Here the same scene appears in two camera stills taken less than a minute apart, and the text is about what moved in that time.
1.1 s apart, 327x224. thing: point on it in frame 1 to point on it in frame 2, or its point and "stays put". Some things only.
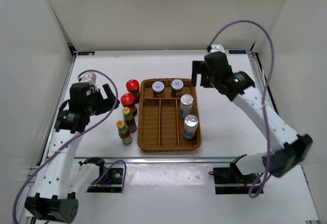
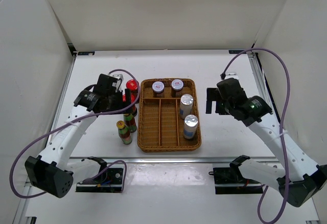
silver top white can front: [190, 123] stays put
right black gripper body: [216, 80] to [228, 107]
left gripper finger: [110, 93] to [128, 98]
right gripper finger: [197, 67] to [212, 95]
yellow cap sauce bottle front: [124, 132] stays put
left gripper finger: [117, 104] to [132, 109]
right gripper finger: [207, 81] to [220, 108]
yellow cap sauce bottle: [129, 120] stays put
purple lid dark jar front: [177, 86] stays put
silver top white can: [186, 103] stays put
